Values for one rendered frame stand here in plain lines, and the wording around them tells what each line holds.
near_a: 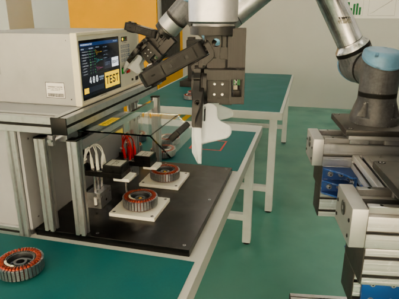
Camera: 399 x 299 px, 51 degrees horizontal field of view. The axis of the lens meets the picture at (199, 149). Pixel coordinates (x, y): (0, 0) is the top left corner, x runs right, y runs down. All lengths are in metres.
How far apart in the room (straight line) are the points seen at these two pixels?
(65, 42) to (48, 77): 0.12
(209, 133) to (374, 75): 0.84
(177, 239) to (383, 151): 0.70
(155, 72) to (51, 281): 0.64
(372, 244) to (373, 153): 0.52
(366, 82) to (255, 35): 5.18
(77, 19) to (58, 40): 4.08
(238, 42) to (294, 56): 5.84
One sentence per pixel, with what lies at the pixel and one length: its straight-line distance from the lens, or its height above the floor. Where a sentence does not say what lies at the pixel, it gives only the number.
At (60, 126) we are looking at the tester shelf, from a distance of 1.12.
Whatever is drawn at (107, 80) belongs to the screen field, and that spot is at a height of 1.16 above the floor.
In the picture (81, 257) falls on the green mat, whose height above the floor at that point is 0.75.
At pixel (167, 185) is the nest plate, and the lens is 1.50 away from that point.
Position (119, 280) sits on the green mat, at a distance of 1.08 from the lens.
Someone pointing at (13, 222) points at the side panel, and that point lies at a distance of 1.36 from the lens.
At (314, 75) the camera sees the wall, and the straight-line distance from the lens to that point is 6.51.
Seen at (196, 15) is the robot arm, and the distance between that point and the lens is 0.63.
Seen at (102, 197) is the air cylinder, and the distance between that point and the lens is 1.38.
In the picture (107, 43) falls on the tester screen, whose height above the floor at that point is 1.28.
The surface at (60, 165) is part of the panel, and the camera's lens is 1.39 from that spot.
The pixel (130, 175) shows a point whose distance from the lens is 1.33.
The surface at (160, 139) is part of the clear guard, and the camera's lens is 1.12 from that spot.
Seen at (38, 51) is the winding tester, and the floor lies 1.27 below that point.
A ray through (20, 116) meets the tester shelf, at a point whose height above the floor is 1.11.
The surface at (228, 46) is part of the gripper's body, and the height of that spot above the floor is 1.32.
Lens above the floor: 1.37
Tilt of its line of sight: 18 degrees down
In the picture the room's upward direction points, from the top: straight up
